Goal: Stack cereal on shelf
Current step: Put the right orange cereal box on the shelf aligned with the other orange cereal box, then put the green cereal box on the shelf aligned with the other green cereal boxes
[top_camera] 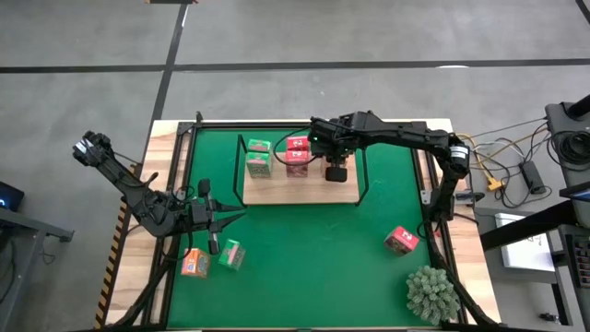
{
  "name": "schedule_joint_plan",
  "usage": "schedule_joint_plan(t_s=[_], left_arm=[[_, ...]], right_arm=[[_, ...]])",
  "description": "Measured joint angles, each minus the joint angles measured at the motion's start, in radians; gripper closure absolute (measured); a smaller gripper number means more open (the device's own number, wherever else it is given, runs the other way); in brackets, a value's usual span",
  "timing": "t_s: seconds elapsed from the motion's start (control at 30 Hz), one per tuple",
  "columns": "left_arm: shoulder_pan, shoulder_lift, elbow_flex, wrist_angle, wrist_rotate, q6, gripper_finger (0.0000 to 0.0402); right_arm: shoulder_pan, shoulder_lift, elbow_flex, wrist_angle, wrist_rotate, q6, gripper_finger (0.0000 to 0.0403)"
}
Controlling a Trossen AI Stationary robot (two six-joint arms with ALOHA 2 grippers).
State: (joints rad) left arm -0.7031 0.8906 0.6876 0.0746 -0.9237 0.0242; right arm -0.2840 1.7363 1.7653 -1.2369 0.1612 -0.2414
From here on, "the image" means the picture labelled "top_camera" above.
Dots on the black keyboard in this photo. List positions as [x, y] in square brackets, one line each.
[581, 258]

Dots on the black metal table frame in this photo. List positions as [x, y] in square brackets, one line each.
[258, 123]

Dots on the grey side desk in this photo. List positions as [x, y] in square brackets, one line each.
[18, 230]

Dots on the black table-edge clamp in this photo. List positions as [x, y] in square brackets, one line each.
[470, 197]

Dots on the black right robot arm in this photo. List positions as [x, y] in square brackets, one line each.
[405, 133]

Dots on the black power adapter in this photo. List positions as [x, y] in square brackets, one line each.
[533, 177]

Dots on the dark monitor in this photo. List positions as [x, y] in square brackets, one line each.
[578, 193]

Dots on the black metal beam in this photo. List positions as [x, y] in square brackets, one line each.
[521, 229]

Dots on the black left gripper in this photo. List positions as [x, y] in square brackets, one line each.
[200, 216]

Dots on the wooden shelf with black frame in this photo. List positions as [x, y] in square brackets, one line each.
[299, 191]

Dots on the dark grey equipment stand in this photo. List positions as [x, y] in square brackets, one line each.
[558, 120]

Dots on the small black floor object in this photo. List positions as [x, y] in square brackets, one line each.
[548, 317]

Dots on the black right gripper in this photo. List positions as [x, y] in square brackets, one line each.
[332, 138]

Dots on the white paper sheet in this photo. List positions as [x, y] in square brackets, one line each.
[525, 253]

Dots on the black stand pole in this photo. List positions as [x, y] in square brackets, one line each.
[580, 107]

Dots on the yellow black hazard tape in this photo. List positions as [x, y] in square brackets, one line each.
[110, 267]

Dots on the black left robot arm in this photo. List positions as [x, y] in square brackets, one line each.
[138, 203]

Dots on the green Apple Jacks cereal box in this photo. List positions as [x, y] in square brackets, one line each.
[259, 145]
[232, 253]
[258, 164]

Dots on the green artificial plant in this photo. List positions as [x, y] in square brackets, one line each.
[432, 295]

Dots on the dark device with blue light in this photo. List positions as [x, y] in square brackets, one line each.
[9, 196]

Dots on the green table mat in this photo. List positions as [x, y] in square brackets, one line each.
[299, 286]

